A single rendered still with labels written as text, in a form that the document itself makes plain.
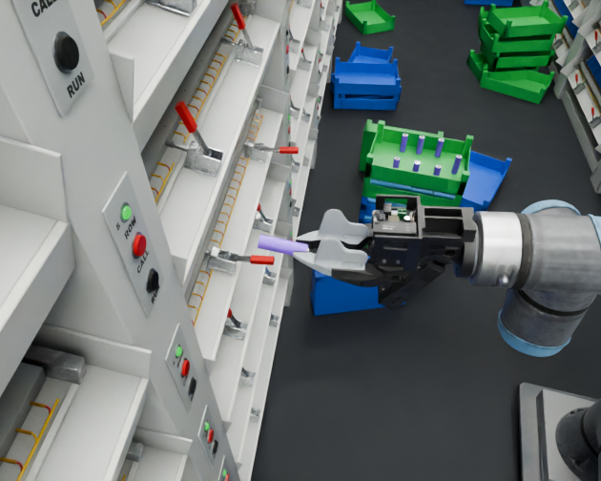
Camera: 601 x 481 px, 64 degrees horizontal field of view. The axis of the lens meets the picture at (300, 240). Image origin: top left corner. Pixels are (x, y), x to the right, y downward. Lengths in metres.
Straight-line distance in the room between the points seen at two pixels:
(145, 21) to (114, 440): 0.35
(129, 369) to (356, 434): 1.01
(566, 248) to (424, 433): 0.92
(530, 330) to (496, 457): 0.80
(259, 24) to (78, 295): 0.68
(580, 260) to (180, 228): 0.43
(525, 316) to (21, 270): 0.57
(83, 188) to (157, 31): 0.20
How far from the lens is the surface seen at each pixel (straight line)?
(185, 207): 0.56
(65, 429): 0.44
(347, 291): 1.48
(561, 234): 0.60
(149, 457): 0.62
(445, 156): 1.65
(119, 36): 0.45
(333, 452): 1.37
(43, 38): 0.28
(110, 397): 0.44
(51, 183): 0.28
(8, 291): 0.28
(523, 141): 2.41
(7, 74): 0.26
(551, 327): 0.68
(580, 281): 0.61
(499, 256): 0.57
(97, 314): 0.38
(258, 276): 0.97
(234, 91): 0.75
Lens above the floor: 1.30
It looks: 48 degrees down
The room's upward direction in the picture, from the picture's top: straight up
